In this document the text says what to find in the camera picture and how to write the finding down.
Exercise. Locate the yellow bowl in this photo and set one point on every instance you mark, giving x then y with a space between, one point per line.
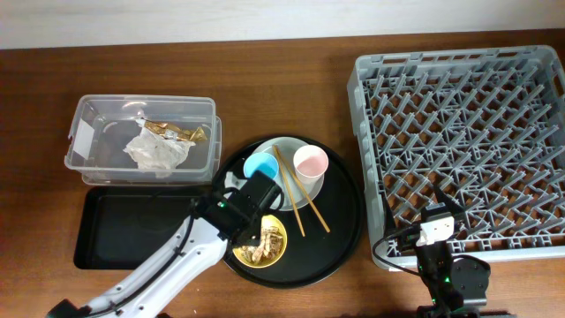
256 252

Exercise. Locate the white tissue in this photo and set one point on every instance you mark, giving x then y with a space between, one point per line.
151 151

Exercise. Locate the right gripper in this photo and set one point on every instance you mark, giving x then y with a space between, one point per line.
389 225

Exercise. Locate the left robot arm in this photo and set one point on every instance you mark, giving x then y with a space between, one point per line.
158 280

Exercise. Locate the grey dishwasher rack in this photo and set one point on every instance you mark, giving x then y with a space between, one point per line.
485 125

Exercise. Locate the black rectangular tray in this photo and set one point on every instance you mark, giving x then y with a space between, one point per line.
121 226

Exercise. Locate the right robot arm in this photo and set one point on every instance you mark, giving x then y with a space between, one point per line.
456 283

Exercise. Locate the pink cup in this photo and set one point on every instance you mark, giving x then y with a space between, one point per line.
310 163

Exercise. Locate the light blue cup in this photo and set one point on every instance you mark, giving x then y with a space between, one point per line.
263 162

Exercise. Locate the round black serving tray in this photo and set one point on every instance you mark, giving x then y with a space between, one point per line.
311 258

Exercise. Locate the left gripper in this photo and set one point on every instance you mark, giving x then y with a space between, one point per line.
256 238

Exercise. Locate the food scraps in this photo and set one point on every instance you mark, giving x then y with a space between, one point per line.
274 244

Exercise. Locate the wooden chopstick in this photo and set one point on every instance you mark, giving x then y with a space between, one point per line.
305 194
289 192

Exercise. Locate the clear plastic waste bin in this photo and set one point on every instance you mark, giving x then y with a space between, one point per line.
104 124

